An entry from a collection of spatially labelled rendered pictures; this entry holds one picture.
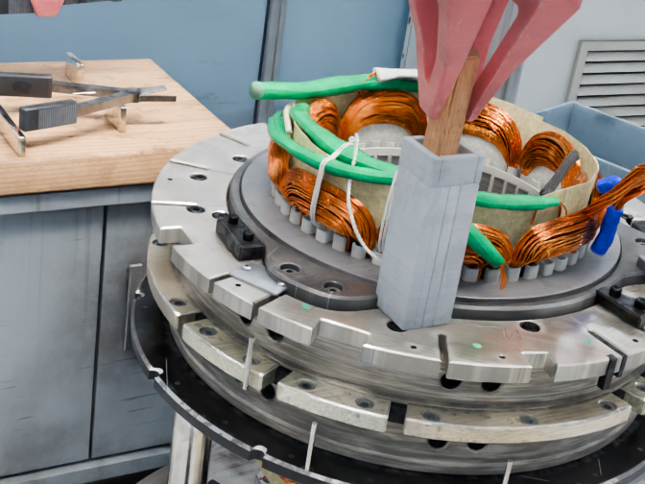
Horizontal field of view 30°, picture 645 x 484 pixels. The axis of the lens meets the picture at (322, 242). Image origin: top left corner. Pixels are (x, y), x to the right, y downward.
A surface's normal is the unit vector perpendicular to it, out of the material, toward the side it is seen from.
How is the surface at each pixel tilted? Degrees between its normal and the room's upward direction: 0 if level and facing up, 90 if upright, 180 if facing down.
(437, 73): 98
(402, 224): 90
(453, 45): 116
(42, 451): 90
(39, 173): 90
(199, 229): 0
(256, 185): 0
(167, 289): 0
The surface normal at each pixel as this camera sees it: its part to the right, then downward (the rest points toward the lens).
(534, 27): 0.19, 0.80
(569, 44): 0.43, 0.44
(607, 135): -0.67, 0.24
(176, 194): 0.14, -0.89
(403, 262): -0.87, 0.10
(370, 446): -0.22, 0.40
